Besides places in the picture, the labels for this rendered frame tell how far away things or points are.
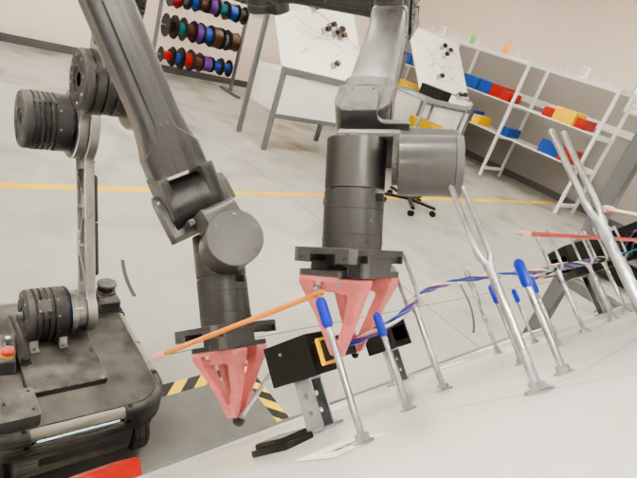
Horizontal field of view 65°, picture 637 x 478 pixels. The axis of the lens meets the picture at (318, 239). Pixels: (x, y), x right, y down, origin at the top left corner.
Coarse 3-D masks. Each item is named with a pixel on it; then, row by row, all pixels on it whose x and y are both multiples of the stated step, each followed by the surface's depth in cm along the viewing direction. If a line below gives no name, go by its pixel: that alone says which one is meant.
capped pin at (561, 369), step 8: (520, 264) 37; (520, 272) 37; (528, 272) 37; (520, 280) 37; (528, 280) 37; (528, 288) 37; (528, 296) 37; (536, 296) 37; (536, 304) 36; (536, 312) 36; (544, 320) 36; (544, 328) 36; (552, 336) 36; (552, 344) 36; (552, 352) 36; (560, 360) 35; (560, 368) 35; (568, 368) 35
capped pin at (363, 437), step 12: (324, 300) 35; (324, 312) 34; (324, 324) 34; (336, 348) 34; (336, 360) 34; (348, 384) 33; (348, 396) 33; (360, 420) 33; (360, 432) 33; (360, 444) 32
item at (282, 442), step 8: (288, 432) 44; (296, 432) 43; (304, 432) 44; (312, 432) 45; (264, 440) 44; (272, 440) 43; (280, 440) 42; (288, 440) 42; (296, 440) 43; (304, 440) 43; (256, 448) 43; (264, 448) 43; (272, 448) 42; (280, 448) 42; (288, 448) 42; (256, 456) 43
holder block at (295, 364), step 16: (304, 336) 48; (320, 336) 50; (272, 352) 50; (288, 352) 49; (304, 352) 48; (272, 368) 50; (288, 368) 49; (304, 368) 48; (320, 368) 48; (336, 368) 50
